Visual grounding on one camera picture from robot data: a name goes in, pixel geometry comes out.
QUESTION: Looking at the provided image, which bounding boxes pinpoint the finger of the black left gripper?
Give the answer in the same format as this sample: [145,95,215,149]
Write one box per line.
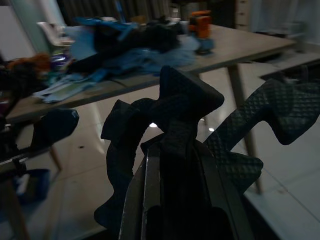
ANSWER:
[32,107,80,151]

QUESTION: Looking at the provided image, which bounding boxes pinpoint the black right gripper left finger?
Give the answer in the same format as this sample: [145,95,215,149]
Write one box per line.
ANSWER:
[119,144,166,240]

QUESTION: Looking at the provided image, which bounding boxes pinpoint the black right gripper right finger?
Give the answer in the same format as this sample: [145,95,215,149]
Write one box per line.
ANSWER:
[192,144,249,240]

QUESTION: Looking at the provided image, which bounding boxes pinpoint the blue plastic bag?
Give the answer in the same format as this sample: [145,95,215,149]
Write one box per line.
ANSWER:
[71,16,138,62]

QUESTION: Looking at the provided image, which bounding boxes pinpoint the orange and black device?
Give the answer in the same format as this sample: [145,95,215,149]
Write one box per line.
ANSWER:
[188,10,213,39]

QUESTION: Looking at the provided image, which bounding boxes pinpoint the white drawer cabinet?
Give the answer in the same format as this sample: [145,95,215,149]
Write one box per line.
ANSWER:
[234,0,254,29]

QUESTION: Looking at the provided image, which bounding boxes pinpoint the orange net bag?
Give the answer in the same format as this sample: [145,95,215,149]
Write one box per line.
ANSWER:
[8,52,52,73]

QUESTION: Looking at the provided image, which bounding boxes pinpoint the black gear-shaped textured piece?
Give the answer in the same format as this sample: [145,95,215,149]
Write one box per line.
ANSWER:
[94,64,320,230]

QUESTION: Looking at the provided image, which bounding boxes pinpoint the purple shiny packet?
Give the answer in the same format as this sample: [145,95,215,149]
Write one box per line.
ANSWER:
[49,53,69,70]

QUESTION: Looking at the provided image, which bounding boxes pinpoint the blue rubbish bin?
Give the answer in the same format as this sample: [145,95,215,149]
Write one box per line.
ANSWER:
[12,169,51,204]

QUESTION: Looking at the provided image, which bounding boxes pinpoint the green white leaflet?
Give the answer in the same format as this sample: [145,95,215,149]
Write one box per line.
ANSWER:
[32,79,96,104]

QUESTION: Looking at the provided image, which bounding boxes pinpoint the black cloth bag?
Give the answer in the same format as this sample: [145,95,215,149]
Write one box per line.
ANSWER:
[93,23,181,60]

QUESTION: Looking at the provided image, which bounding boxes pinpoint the wooden table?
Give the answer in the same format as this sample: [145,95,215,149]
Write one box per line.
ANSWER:
[4,23,298,196]

